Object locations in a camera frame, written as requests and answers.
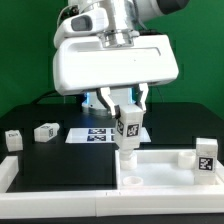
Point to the marker sheet with tags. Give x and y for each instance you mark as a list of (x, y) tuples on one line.
[(90, 135)]

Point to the white fence wall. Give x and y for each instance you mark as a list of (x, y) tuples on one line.
[(177, 200), (8, 171)]

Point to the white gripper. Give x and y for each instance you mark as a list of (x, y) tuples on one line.
[(83, 65)]

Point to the white fence front wall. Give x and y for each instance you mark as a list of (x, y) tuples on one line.
[(177, 200)]

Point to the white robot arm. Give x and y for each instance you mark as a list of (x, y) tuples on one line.
[(124, 16)]

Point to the white fence left wall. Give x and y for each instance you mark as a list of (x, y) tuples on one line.
[(8, 171)]

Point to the white square table top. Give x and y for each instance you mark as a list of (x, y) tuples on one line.
[(161, 169)]

